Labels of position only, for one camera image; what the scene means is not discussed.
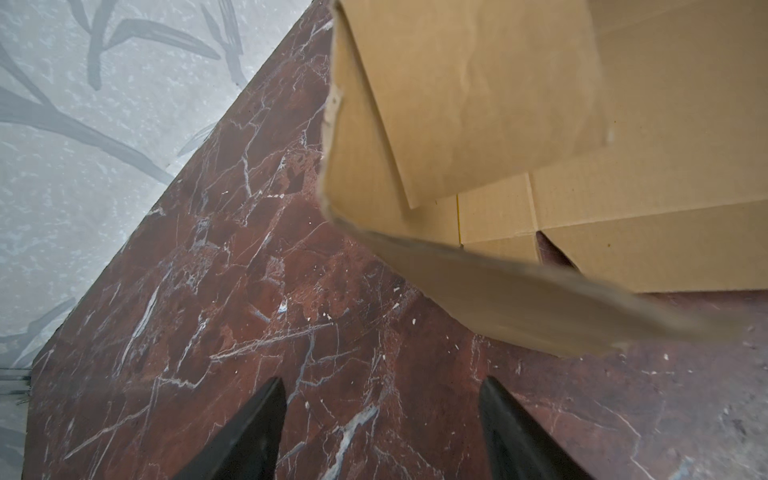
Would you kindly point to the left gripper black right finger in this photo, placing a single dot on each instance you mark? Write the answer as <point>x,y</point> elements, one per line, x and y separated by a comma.
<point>518,447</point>

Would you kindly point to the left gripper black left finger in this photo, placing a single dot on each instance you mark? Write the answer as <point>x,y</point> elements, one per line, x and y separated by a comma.
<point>247,446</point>

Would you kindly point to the brown cardboard box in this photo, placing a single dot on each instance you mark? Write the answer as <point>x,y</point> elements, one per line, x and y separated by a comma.
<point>541,169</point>

